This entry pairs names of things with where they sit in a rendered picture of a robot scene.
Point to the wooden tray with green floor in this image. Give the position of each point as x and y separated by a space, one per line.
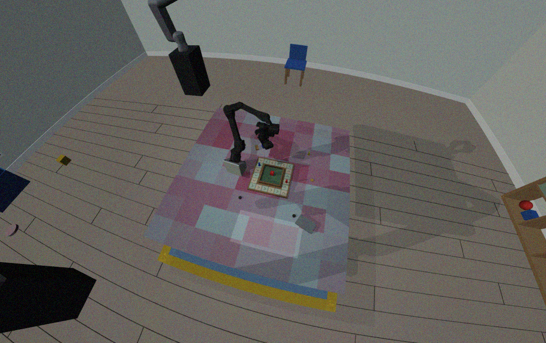
266 178

